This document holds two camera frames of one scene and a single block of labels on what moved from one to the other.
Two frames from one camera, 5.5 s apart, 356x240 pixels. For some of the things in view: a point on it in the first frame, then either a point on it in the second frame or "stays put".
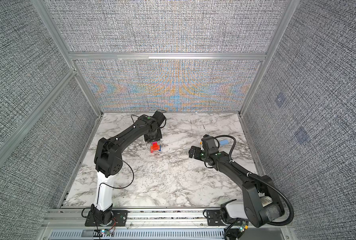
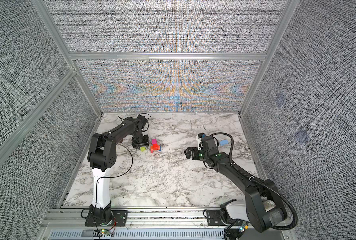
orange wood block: [158, 147] stays put
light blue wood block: [223, 142] stays put
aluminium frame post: [289, 9] stays put
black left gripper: [160, 137] to [146, 142]
